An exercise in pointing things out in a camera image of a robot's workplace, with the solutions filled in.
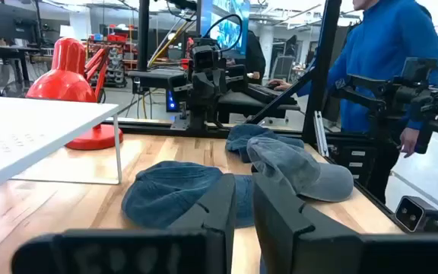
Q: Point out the black table-level camera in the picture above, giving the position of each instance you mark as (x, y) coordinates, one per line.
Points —
(416, 213)

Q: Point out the blue lit monitor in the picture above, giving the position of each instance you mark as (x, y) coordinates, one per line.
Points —
(228, 34)

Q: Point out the black labelled equipment box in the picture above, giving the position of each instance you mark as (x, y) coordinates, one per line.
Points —
(344, 163)

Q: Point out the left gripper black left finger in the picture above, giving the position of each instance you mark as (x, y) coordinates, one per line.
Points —
(219, 205)

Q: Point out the black frame post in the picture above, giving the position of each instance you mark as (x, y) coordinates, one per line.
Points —
(143, 34)
(323, 57)

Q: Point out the black table edge rail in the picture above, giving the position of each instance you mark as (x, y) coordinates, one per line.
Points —
(146, 128)

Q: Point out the grey office chair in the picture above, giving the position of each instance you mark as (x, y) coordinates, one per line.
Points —
(283, 68)

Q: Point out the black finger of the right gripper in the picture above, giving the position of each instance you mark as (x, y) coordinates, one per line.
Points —
(219, 83)
(200, 91)

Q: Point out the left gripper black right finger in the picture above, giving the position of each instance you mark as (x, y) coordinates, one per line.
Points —
(276, 220)

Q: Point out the black keyboard shelf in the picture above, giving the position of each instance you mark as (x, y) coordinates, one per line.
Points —
(249, 100)

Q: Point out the black control box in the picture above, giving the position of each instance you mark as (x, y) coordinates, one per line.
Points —
(158, 79)

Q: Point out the silver metal bracket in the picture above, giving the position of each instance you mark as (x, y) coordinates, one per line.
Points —
(321, 133)

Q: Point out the black standing desk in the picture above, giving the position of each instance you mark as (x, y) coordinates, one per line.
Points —
(10, 48)

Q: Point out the grey baseball cap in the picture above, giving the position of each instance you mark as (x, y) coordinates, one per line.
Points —
(299, 171)

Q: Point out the black diagonal frame brace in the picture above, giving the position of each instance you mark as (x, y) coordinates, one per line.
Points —
(280, 97)

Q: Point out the black floor fan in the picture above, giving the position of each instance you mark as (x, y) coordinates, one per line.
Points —
(15, 89)

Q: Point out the dark computer monitor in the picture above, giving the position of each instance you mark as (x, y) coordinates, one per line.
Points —
(11, 21)

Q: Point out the red desk lamp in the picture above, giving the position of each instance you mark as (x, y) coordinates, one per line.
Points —
(63, 83)

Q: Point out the teal blue baseball cap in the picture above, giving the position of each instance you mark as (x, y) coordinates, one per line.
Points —
(165, 190)

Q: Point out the red parts bin shelf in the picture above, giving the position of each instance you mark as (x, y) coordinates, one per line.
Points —
(114, 64)

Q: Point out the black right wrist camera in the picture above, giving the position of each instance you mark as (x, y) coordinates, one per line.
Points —
(205, 57)

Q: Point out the blue lit device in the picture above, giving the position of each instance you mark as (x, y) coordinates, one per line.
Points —
(171, 100)

